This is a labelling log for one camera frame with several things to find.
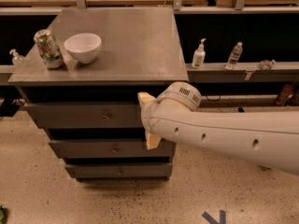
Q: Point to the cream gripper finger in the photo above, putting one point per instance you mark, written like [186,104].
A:
[144,97]
[152,140]

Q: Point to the grey top drawer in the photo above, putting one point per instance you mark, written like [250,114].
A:
[84,115]

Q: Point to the grey drawer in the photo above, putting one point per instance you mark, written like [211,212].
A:
[110,148]
[84,115]
[119,170]

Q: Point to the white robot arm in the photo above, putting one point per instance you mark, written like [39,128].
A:
[270,139]

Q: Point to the grey bottom drawer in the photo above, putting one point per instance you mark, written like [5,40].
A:
[119,170]

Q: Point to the grey middle drawer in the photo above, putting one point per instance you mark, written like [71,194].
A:
[110,148]

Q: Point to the grey drawer cabinet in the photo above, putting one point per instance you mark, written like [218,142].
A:
[140,52]

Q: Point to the white lotion pump bottle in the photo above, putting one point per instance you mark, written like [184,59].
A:
[199,55]

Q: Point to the white ceramic bowl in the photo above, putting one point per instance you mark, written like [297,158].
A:
[84,48]

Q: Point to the green and white soda can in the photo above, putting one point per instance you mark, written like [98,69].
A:
[49,49]

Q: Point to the clear plastic water bottle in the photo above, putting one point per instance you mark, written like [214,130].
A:
[235,55]

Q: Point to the crumpled clear wrapper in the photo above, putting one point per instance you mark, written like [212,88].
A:
[267,65]

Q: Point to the clear sanitizer pump bottle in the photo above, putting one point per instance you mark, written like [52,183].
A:
[16,57]

